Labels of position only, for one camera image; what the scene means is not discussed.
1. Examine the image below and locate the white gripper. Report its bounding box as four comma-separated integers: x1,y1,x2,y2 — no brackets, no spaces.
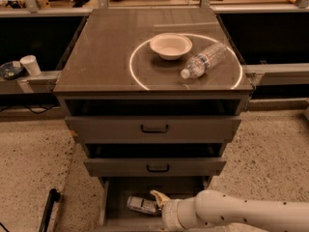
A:
150,189,206,231

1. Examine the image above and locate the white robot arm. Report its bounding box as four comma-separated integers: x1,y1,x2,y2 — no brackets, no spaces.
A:
151,189,309,232

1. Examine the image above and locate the middle grey drawer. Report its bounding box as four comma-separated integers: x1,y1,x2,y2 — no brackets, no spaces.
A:
84,158,226,177

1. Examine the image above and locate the grey drawer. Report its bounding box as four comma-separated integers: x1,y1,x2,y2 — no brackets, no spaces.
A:
95,177,208,232
84,158,226,177
66,116,240,144

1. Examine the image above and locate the bottom grey drawer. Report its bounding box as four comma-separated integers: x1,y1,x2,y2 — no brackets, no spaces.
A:
95,177,208,232

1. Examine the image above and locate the top grey drawer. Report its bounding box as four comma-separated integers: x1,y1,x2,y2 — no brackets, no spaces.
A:
66,116,240,144

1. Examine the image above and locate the grey drawer cabinet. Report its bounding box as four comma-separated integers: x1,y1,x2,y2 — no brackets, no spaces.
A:
52,7,255,232

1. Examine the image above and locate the clear plastic water bottle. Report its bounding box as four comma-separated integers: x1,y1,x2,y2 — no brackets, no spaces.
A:
181,43,228,79

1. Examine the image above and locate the black bar on floor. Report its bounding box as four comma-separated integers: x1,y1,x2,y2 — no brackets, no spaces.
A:
39,188,61,232

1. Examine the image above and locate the white paper cup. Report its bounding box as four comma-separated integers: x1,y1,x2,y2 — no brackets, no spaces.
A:
20,55,41,76

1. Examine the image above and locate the dark round dish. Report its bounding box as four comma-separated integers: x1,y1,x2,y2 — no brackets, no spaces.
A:
0,61,24,80

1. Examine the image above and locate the black cable on floor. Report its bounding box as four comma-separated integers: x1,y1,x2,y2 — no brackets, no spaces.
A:
0,102,61,115

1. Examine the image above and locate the metal side rail left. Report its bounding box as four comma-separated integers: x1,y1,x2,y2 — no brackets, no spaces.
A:
0,71,61,95

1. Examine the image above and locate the metal side rail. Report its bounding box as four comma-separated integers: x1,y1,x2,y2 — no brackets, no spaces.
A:
0,71,61,95
243,63,309,86

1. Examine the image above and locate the metal side rail right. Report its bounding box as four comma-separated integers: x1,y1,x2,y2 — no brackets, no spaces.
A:
243,63,309,86

